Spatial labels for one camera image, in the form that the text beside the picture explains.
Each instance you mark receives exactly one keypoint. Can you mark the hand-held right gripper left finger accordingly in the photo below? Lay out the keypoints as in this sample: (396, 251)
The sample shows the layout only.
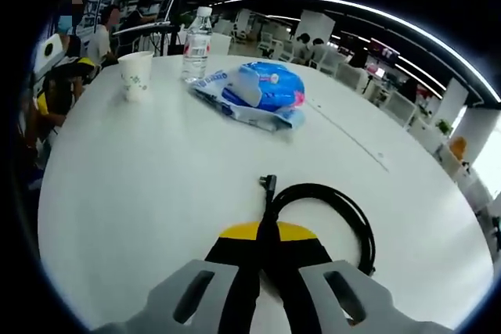
(156, 310)

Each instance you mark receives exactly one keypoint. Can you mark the clear water bottle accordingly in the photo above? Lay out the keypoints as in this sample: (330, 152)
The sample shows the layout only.
(195, 48)

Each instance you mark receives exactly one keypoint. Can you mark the white paper cup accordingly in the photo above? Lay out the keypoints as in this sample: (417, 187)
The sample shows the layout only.
(135, 76)

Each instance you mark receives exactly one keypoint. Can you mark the laptop stand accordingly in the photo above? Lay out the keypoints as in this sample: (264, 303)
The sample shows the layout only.
(145, 26)

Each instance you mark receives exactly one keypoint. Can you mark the white table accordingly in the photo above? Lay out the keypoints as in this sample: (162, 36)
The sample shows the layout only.
(156, 177)

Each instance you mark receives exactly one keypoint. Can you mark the potted plant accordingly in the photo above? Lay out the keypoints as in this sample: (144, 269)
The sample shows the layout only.
(444, 126)

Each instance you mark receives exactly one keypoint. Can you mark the orange bag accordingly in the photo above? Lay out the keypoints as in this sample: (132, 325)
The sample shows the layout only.
(458, 145)

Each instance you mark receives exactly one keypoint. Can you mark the blue wet wipes pack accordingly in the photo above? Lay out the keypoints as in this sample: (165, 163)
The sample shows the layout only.
(250, 115)

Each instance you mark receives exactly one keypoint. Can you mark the person's head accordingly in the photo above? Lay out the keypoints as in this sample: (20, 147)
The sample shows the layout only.
(64, 23)

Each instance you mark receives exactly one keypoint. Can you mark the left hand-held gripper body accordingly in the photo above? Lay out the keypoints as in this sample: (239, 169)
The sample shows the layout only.
(49, 49)

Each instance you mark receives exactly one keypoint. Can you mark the curved ceiling light strip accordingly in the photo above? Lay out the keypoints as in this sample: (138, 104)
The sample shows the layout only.
(391, 21)

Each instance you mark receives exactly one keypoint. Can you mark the red wall screen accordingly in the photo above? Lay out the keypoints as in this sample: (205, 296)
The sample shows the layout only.
(385, 50)

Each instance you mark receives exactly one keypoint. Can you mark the person's left hand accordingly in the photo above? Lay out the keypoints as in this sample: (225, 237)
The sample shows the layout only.
(64, 99)

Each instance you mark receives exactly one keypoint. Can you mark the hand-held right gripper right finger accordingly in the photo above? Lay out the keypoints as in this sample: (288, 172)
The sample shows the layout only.
(309, 302)

